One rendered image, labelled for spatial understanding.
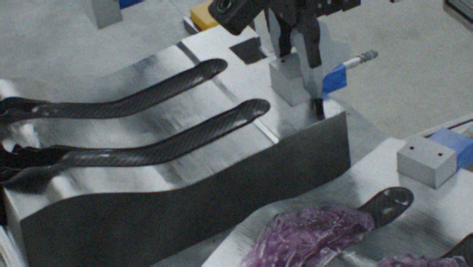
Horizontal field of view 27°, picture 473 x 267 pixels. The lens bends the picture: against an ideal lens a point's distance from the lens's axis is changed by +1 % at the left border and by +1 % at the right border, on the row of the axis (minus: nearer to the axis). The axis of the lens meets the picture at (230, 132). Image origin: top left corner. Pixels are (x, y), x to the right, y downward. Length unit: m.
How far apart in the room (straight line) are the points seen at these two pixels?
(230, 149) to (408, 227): 0.21
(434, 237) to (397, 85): 1.69
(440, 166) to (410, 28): 1.89
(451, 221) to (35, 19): 0.82
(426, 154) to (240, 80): 0.25
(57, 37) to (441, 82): 1.39
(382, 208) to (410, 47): 1.81
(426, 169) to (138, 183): 0.30
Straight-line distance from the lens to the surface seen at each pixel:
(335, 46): 1.07
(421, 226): 0.98
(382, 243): 0.94
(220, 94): 1.14
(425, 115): 2.54
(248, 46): 1.23
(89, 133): 1.09
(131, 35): 1.46
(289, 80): 1.08
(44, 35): 1.52
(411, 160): 1.02
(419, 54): 2.77
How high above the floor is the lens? 1.53
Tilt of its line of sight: 37 degrees down
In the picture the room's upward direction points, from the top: 11 degrees counter-clockwise
